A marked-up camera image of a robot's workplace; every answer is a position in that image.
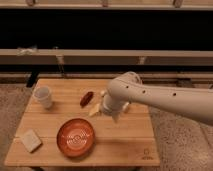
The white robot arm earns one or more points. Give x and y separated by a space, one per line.
192 103

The white ceramic cup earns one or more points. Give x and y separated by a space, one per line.
43 96

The dark red oblong object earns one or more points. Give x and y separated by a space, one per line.
86 99

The wooden table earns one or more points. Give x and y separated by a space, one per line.
129 141

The orange ribbed bowl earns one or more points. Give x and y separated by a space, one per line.
75 138

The beige sponge block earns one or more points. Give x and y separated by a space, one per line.
30 140

